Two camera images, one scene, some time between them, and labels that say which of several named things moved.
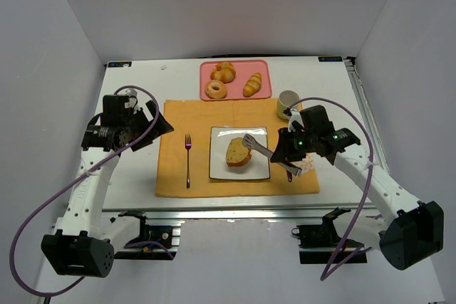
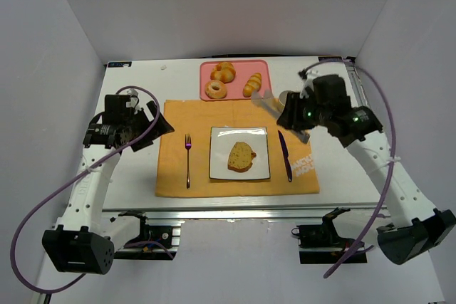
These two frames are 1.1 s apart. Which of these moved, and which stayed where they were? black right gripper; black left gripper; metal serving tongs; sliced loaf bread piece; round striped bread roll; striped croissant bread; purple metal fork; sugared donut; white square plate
Moved: metal serving tongs; sliced loaf bread piece; black right gripper
Stayed: black left gripper; round striped bread roll; striped croissant bread; purple metal fork; white square plate; sugared donut
